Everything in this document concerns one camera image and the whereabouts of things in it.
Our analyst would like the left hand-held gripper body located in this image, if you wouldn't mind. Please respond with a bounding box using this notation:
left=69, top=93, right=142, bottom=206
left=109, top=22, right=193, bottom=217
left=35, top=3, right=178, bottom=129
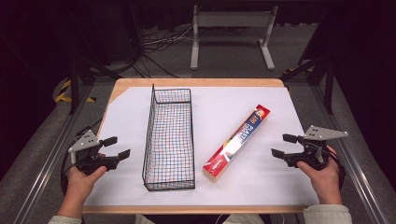
left=67, top=129, right=120, bottom=175

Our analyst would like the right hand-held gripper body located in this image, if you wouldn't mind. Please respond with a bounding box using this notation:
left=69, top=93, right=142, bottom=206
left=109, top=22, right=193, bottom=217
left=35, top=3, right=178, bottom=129
left=283, top=125, right=349, bottom=171

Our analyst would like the long red plastic wrap box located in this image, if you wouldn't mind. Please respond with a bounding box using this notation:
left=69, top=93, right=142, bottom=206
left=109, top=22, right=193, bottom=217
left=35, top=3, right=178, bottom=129
left=202, top=104, right=271, bottom=184

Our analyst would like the black wire basket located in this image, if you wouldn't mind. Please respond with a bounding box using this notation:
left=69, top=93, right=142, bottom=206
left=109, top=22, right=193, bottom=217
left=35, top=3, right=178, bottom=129
left=142, top=83, right=197, bottom=192

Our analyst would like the person's right hand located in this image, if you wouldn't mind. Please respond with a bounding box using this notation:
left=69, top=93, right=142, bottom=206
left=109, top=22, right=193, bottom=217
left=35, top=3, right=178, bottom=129
left=296, top=146, right=344, bottom=205

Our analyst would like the person's left hand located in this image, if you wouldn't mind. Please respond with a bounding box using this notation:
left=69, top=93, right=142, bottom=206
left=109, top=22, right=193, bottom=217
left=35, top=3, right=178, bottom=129
left=56, top=152, right=108, bottom=219

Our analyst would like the yellow black hazard tape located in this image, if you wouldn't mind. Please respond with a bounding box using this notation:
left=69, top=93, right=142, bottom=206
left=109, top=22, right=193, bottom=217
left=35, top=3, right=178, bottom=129
left=53, top=78, right=97, bottom=104

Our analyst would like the black tripod stand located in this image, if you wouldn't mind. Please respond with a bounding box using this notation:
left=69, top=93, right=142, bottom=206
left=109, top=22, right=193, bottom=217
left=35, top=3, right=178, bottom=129
left=64, top=6, right=124, bottom=116
left=279, top=46, right=336, bottom=116

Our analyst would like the white table sheet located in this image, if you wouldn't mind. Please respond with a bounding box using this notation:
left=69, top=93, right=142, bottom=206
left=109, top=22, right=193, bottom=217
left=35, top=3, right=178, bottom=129
left=83, top=86, right=320, bottom=207

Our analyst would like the white metal stand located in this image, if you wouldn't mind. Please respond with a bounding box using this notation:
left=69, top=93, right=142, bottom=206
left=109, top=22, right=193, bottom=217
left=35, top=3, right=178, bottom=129
left=190, top=4, right=279, bottom=71

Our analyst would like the aluminium frame rail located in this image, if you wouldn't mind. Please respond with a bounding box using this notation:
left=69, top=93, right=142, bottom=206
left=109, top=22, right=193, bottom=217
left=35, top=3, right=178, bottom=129
left=11, top=83, right=95, bottom=224
left=310, top=83, right=390, bottom=224

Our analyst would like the bundle of floor cables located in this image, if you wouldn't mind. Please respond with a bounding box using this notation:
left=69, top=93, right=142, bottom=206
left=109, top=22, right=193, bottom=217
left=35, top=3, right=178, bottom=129
left=132, top=25, right=195, bottom=79

